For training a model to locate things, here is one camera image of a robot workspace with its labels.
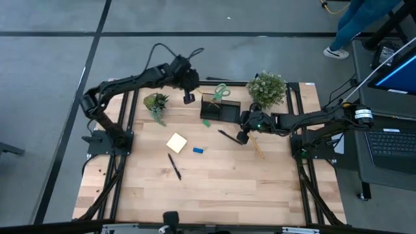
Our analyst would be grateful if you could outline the green handled scissors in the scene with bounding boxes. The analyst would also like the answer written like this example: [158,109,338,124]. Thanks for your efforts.
[213,83,231,101]

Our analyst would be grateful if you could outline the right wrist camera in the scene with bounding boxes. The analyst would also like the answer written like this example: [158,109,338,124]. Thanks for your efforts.
[236,130,251,146]

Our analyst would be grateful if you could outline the yellow sticky note pad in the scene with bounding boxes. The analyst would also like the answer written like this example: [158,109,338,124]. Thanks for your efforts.
[166,132,189,154]

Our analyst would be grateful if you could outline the dark chair base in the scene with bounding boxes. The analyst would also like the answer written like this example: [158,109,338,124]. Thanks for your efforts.
[0,142,25,157]

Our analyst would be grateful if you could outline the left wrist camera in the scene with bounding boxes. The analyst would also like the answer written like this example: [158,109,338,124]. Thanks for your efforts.
[183,89,196,105]

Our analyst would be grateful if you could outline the black power device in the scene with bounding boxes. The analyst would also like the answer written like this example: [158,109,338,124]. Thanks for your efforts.
[371,41,397,70]

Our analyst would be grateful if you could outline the white cable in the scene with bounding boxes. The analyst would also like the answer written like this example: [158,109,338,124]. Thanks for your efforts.
[341,36,416,107]

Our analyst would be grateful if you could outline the yellow cable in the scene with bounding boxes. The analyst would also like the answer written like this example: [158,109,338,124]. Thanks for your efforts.
[319,0,350,16]

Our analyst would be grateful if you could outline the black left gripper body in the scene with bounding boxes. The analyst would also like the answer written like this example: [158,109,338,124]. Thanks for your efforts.
[175,55,201,92]

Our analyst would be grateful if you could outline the bushy potted plant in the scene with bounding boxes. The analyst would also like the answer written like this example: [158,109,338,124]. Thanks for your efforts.
[246,70,288,110]

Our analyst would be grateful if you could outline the dark grey equipment cart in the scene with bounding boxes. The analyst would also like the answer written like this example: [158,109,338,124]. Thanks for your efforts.
[350,38,416,201]

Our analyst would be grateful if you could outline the black metal table frame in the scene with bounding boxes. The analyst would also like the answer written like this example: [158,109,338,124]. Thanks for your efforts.
[73,77,347,228]

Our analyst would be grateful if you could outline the black stand pole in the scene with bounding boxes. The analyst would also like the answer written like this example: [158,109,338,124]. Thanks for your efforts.
[362,0,416,51]

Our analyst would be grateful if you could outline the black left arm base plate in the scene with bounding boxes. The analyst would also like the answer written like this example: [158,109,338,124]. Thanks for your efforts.
[83,129,135,156]

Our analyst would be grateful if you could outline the computer monitor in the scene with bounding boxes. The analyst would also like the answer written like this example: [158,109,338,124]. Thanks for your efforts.
[367,53,416,97]

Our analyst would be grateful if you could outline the black laptop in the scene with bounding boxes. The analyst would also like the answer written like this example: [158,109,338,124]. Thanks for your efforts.
[363,128,416,175]

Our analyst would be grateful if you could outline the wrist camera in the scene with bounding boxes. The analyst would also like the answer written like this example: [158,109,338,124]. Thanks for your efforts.
[183,89,196,105]
[236,130,251,146]

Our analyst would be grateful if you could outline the black camera rig rail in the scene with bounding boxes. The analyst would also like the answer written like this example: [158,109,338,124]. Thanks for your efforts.
[0,219,416,234]

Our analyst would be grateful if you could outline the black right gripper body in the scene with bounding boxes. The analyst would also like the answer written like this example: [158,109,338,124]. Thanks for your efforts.
[239,109,274,135]

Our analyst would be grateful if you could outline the small green succulent plant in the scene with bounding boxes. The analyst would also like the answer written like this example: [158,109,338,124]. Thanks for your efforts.
[143,92,170,127]

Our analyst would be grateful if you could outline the person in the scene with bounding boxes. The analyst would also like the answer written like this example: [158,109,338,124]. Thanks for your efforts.
[322,0,404,60]

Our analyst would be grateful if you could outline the black pen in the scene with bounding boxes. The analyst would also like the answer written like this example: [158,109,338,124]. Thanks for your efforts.
[217,129,244,146]
[167,153,182,181]

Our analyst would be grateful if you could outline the black mesh desk organizer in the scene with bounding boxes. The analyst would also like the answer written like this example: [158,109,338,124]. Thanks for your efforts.
[200,92,242,124]

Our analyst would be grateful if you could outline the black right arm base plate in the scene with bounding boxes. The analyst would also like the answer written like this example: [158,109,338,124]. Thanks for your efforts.
[290,131,341,160]

